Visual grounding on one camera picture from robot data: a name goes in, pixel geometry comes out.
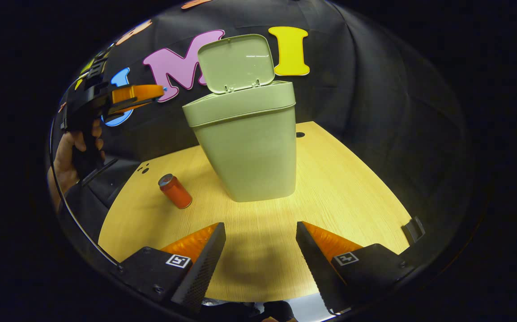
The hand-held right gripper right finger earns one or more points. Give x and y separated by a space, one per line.
316 268

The wooden desktop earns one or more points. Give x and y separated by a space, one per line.
330 188

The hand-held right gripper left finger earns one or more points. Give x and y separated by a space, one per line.
204 268

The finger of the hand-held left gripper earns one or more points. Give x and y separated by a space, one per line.
126 107
137 92

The pale green desktop garbage bin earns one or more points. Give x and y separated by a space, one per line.
254 152

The red pop can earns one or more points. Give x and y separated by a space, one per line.
177 192

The black backdrop cloth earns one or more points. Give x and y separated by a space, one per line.
365 80

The black table bracket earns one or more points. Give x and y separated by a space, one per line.
414 229

